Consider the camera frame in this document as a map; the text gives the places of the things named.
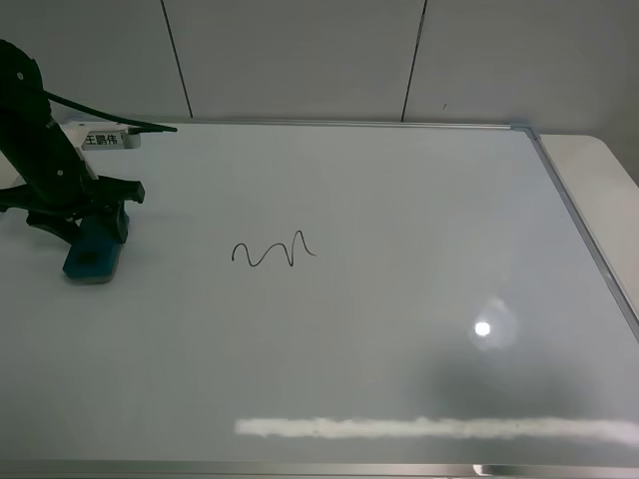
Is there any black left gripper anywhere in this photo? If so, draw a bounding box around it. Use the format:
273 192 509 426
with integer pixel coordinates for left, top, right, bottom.
1 117 145 244

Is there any teal whiteboard eraser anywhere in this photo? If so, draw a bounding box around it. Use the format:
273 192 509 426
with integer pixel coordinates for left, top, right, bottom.
63 212 124 284

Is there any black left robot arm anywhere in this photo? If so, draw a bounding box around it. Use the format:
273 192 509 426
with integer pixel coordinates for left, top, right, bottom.
1 41 145 243

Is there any white aluminium-framed whiteboard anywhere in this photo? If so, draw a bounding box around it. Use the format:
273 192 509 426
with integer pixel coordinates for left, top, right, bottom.
1 124 638 478

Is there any black marker squiggle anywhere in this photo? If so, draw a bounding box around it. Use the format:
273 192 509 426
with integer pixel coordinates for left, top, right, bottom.
231 230 319 269

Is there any white labelled wrist camera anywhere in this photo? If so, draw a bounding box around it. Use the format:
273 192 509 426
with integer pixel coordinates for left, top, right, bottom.
61 122 142 151

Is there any black camera cable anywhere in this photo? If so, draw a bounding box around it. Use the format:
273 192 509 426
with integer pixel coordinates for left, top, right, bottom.
41 89 179 135

